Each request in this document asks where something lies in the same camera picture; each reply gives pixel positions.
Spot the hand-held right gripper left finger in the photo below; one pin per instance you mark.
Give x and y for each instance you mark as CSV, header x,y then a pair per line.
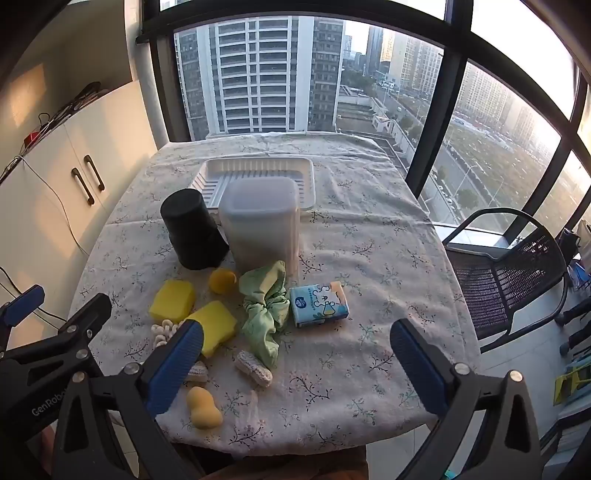
x,y
178,364

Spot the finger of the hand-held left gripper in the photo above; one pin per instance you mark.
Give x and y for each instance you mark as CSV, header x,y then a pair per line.
x,y
85,318
23,301

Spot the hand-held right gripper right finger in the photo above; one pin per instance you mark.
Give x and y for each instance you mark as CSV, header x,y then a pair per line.
x,y
418,364

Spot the yellow gourd makeup sponge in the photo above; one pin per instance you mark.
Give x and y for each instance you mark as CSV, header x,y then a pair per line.
x,y
203,408

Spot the blue white tissue packet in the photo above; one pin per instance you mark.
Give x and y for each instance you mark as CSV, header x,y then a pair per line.
x,y
318,305

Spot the white plastic tray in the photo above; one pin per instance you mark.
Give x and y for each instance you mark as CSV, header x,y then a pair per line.
x,y
258,173

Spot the round yellow sponge ball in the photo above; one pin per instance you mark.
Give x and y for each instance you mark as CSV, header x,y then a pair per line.
x,y
223,281

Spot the green fabric scrunchie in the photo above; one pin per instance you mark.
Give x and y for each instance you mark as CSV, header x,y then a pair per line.
x,y
263,318

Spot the black mesh chair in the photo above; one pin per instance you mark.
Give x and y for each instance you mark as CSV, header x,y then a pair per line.
x,y
498,281

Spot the floral tablecloth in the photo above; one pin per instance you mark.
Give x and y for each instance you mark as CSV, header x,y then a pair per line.
x,y
351,258

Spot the black cup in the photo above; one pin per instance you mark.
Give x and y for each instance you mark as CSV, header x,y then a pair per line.
x,y
194,230

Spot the translucent plastic container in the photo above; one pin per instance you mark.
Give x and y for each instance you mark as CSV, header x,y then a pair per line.
x,y
261,226

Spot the small red object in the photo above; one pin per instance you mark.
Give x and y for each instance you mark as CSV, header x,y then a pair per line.
x,y
32,137

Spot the white cabinet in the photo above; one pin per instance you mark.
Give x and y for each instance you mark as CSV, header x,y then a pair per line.
x,y
111,134

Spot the black window frame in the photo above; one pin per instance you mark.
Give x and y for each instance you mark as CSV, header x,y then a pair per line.
x,y
450,92

